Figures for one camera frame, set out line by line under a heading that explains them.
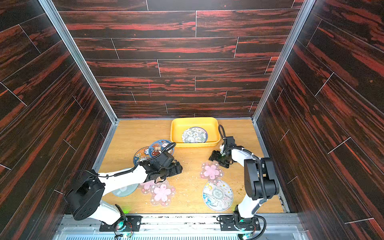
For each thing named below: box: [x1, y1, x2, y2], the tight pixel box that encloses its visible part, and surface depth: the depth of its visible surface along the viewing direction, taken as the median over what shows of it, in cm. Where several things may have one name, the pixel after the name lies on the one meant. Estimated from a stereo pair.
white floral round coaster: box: [182, 126, 208, 143], surface depth 110 cm
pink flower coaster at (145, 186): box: [138, 180, 156, 195], surface depth 86 cm
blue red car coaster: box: [148, 139, 176, 158], surface depth 106 cm
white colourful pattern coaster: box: [202, 179, 234, 212], surface depth 84 cm
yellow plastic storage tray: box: [170, 117, 221, 148], surface depth 111 cm
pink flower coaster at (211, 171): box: [200, 161, 225, 184], surface depth 93 cm
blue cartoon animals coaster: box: [133, 146, 151, 166], surface depth 101 cm
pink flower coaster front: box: [149, 179, 176, 207], surface depth 85 cm
